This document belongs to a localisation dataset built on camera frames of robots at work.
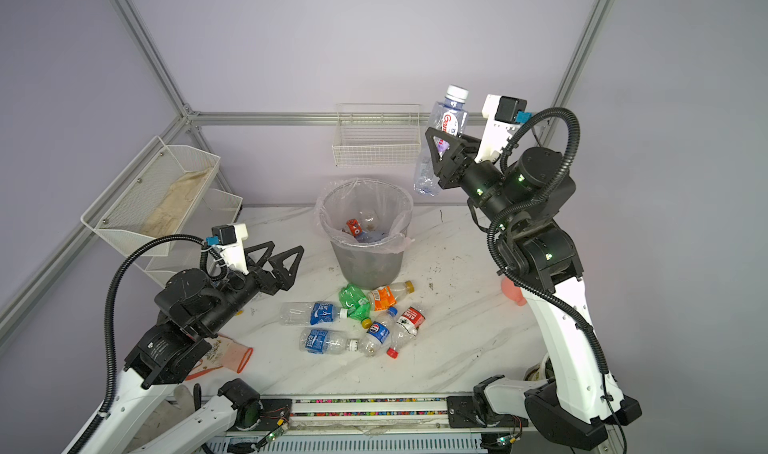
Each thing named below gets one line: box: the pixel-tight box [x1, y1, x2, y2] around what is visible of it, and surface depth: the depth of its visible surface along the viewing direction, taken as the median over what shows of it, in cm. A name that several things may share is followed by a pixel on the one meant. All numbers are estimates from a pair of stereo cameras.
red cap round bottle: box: [346, 218, 363, 237], surface depth 95 cm
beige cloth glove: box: [141, 167, 213, 238], surface depth 81 cm
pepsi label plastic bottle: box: [358, 306, 399, 357], surface depth 84 cm
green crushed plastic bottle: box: [338, 283, 373, 329], surface depth 92 cm
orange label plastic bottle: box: [370, 280, 415, 312], surface depth 94 cm
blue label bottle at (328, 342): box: [299, 328, 359, 355], surface depth 83 cm
